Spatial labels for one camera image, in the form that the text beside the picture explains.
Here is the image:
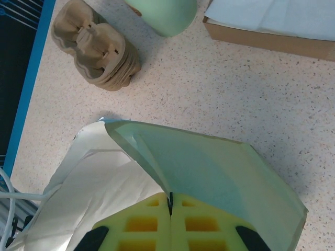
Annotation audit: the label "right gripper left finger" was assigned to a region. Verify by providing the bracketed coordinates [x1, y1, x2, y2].
[74, 192, 171, 251]

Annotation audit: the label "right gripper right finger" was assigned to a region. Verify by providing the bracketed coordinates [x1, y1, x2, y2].
[170, 192, 273, 251]

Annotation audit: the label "green paper bag white handles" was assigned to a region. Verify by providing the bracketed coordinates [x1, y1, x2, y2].
[0, 117, 308, 251]

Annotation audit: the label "stack of brown pulp carriers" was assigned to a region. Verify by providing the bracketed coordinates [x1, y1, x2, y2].
[50, 0, 142, 92]

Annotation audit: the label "brown cardboard napkin box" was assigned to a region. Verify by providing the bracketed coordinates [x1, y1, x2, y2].
[203, 0, 335, 63]

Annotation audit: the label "pale green straw holder cup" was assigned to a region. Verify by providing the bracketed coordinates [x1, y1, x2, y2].
[124, 0, 197, 37]

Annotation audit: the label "white paper napkins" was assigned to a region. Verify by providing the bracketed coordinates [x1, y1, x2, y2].
[205, 0, 335, 42]

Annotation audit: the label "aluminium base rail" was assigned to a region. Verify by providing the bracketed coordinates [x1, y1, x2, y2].
[0, 198, 40, 236]

